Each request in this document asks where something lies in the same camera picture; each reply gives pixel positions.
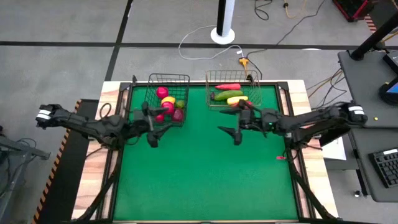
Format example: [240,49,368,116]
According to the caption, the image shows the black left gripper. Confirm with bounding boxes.
[131,101,173,148]

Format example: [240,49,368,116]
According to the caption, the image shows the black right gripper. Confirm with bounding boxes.
[216,106,266,146]

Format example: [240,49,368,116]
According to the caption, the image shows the red round fruit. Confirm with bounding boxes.
[161,101,175,115]

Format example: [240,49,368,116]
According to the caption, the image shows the red bell pepper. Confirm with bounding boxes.
[232,100,253,110]

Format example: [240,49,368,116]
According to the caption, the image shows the dark red fruit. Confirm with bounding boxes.
[172,108,185,123]

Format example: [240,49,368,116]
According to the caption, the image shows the yellow corn cob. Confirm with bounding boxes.
[226,95,249,106]

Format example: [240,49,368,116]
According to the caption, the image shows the green cucumber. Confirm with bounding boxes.
[214,90,244,101]

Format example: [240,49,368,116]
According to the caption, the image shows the orange carrot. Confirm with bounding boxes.
[215,83,242,91]

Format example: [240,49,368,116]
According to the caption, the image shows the green table mat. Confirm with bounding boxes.
[113,85,299,222]

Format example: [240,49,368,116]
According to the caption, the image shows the black platform with hazard stripes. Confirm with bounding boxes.
[30,98,100,224]

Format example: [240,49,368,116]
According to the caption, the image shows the white paper sheet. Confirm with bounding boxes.
[322,136,348,161]

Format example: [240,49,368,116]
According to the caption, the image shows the white pole stand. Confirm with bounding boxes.
[210,0,236,45]

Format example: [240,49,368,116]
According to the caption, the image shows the grey tripod stand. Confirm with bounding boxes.
[0,124,51,224]

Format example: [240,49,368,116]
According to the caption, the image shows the grey desk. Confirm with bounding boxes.
[348,126,398,203]
[338,49,398,128]

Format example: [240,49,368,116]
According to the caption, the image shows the black monitor base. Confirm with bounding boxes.
[379,77,398,106]

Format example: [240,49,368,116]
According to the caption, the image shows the black keyboard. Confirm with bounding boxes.
[368,147,398,189]

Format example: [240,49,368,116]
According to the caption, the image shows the red black crate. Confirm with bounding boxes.
[331,0,374,23]

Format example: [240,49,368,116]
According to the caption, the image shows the black wire basket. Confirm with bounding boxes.
[143,73,191,127]

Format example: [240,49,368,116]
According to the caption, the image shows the bronze wire basket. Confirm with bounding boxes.
[205,69,262,111]

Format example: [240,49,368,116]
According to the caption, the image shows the black table frame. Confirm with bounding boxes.
[105,80,340,223]

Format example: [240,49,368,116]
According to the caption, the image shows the white cable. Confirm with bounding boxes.
[178,24,244,61]

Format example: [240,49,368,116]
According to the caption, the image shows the yellow cable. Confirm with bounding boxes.
[282,0,308,19]

